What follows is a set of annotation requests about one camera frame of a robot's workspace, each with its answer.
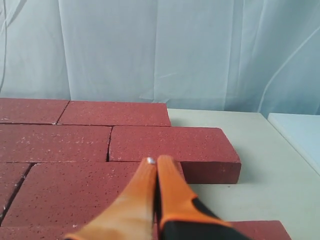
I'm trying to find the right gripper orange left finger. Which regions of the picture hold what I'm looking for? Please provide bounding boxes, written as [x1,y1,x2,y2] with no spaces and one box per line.
[64,157,157,240]

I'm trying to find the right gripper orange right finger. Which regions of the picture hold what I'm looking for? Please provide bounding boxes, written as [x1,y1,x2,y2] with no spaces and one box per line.
[157,155,247,240]

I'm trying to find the red brick pushed sideways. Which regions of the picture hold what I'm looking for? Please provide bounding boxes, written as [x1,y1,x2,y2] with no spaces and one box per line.
[1,162,139,227]

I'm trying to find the red brick front large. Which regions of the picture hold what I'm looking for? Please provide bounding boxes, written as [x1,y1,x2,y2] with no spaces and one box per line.
[0,220,291,240]

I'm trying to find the red brick third row right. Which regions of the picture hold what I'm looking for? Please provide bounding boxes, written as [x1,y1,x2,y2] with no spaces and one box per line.
[0,163,32,221]

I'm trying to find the white panel beside table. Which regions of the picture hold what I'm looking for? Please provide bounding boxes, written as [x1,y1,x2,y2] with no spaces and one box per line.
[267,113,320,174]

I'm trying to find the white wrinkled backdrop curtain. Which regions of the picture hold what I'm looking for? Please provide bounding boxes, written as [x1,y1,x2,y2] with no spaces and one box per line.
[0,0,320,116]

